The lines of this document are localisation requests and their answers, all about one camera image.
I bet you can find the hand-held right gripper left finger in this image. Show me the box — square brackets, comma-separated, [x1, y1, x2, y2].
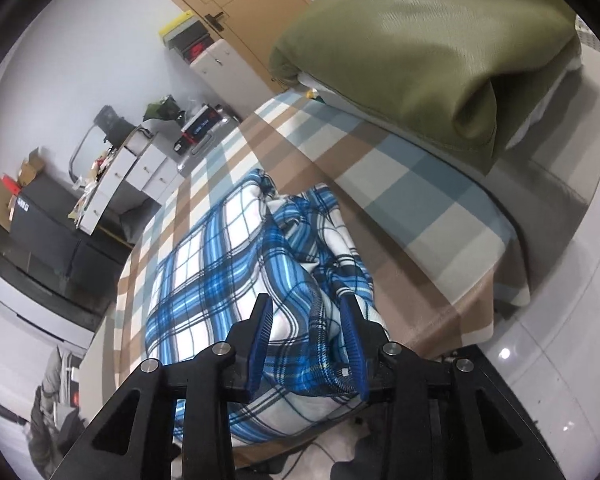
[55, 294, 275, 480]

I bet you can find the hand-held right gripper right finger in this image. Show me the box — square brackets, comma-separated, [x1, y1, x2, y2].
[341, 294, 566, 480]

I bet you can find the blue plaid shirt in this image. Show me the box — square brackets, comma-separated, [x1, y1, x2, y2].
[144, 169, 393, 446]

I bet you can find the checked bed sheet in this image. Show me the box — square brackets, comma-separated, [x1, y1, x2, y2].
[80, 92, 531, 471]

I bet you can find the grey jacket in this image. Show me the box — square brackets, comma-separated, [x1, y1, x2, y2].
[27, 345, 86, 478]

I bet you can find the white desk with drawers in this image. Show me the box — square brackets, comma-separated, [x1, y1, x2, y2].
[77, 120, 241, 236]

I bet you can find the pile of colourful packets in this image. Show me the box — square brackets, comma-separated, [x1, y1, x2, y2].
[67, 147, 126, 221]

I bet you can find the black box with red stripe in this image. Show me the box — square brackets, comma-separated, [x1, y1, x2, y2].
[172, 105, 221, 153]

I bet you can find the black low cabinet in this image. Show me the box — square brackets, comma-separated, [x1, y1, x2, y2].
[0, 210, 131, 346]

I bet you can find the dark grey storage box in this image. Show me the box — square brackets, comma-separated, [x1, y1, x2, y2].
[7, 175, 88, 256]

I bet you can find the dark green bag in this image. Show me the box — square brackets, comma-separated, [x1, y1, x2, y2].
[142, 95, 186, 123]

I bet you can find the white cabinet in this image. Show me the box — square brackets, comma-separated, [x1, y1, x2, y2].
[190, 40, 276, 126]

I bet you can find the olive green pillow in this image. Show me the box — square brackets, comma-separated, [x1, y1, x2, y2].
[269, 0, 581, 176]

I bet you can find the black box with red print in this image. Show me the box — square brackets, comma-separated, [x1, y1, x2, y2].
[172, 30, 216, 66]

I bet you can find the yellow edged grey box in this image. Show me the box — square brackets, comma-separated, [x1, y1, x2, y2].
[159, 10, 201, 48]

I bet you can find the wooden door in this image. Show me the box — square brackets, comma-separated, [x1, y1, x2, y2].
[130, 0, 361, 116]

